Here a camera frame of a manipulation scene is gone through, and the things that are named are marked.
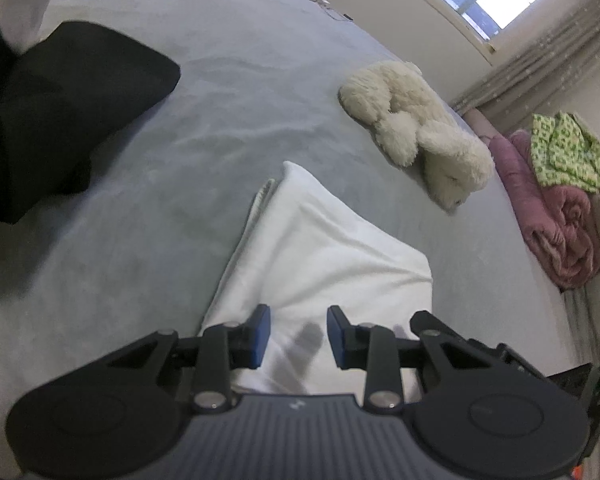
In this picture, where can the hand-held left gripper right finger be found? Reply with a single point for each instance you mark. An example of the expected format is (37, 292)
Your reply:
(336, 336)

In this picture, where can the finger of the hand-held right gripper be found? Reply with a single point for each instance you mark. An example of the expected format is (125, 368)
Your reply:
(421, 320)

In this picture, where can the grey wide curtain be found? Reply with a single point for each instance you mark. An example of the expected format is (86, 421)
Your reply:
(545, 65)

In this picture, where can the pink quilt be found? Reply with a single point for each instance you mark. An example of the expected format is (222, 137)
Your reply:
(560, 230)

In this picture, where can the black folded garment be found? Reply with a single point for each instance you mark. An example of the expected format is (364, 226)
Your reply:
(65, 110)

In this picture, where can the green patterned cloth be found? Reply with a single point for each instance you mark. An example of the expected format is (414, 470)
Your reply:
(565, 155)

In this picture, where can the bed with grey sheet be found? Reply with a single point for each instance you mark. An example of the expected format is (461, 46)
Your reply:
(230, 135)

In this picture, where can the white knit sweater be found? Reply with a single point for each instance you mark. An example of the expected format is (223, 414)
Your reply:
(320, 250)

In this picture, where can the white plush dog toy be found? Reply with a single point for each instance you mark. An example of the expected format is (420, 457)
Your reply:
(420, 125)

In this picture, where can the pink bolster pillow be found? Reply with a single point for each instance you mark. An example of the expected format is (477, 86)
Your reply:
(482, 125)

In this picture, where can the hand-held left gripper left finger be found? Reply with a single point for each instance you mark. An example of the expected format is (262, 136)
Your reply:
(261, 333)

